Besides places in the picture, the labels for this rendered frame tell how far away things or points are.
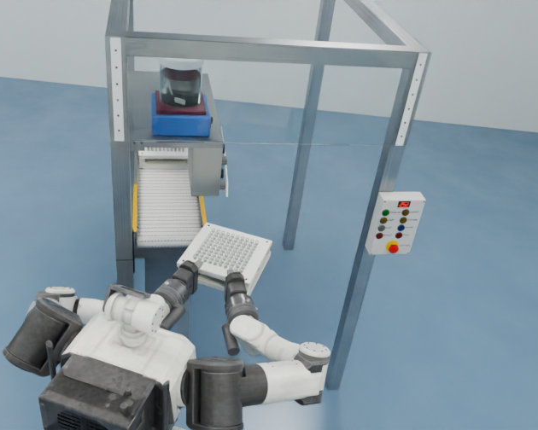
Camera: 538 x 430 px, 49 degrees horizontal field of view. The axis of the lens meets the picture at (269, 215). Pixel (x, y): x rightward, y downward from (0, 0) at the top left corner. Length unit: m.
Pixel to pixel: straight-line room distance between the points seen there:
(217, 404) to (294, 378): 0.20
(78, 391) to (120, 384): 0.08
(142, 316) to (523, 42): 5.05
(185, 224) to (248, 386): 1.18
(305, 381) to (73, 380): 0.51
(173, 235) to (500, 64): 4.20
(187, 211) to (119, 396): 1.31
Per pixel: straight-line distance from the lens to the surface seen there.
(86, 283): 3.46
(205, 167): 2.10
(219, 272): 1.85
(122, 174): 2.04
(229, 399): 1.29
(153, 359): 1.32
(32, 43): 5.86
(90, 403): 1.26
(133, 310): 1.27
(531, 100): 6.16
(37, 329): 1.42
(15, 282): 3.53
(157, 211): 2.45
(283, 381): 1.36
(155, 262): 2.52
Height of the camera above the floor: 2.28
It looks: 34 degrees down
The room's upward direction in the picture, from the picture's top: 8 degrees clockwise
